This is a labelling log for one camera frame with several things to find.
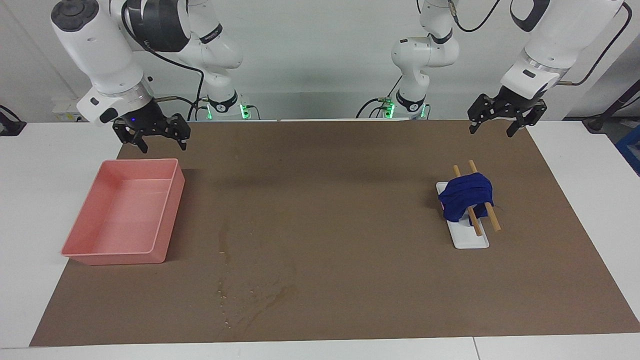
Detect dark blue towel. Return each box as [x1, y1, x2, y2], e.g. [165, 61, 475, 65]
[438, 172, 495, 224]

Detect spilled water puddle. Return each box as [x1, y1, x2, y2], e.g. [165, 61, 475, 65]
[215, 220, 301, 331]

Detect pink plastic bin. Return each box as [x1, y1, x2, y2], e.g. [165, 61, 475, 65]
[61, 158, 186, 266]

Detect black stand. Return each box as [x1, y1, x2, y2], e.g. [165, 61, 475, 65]
[582, 80, 640, 133]

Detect white rack with wooden rods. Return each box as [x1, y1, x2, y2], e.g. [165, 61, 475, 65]
[436, 159, 502, 250]

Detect black clamp base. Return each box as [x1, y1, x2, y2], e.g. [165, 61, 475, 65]
[0, 105, 27, 137]

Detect brown table mat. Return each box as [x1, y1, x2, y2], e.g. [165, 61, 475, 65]
[29, 119, 640, 347]

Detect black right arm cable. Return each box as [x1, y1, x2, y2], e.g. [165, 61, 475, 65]
[120, 0, 206, 122]

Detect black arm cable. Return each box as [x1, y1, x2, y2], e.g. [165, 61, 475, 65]
[447, 0, 633, 87]
[120, 0, 206, 122]

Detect white wall socket strip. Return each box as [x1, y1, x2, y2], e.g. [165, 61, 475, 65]
[52, 97, 93, 122]

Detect black base power cables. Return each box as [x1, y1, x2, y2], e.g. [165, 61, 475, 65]
[356, 75, 403, 119]

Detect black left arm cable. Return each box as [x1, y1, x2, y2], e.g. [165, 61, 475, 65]
[447, 0, 633, 87]

